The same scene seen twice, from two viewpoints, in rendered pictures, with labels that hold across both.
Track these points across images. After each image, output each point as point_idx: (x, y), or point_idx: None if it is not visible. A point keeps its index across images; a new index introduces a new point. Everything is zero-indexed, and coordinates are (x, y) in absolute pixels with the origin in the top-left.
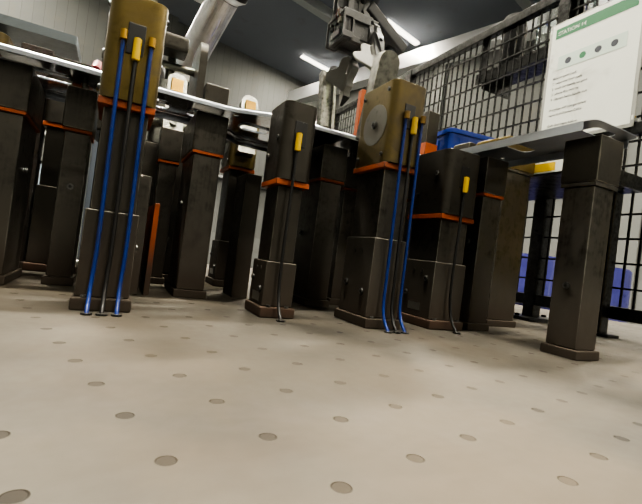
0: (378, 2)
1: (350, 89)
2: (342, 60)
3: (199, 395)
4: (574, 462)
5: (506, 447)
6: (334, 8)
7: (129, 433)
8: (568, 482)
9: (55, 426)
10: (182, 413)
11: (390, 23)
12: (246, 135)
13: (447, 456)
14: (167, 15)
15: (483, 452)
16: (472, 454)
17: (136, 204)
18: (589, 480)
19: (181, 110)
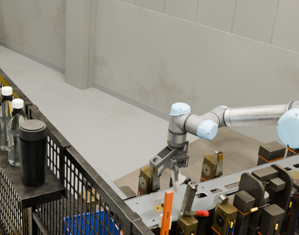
0: (167, 143)
1: (173, 184)
2: (179, 170)
3: (161, 188)
4: (125, 185)
5: (131, 186)
6: (186, 148)
7: (163, 183)
8: (128, 183)
9: (168, 183)
10: (161, 185)
11: (159, 151)
12: (208, 202)
13: (137, 184)
14: (203, 157)
15: (133, 185)
16: (135, 184)
17: (199, 194)
18: (125, 183)
19: (223, 189)
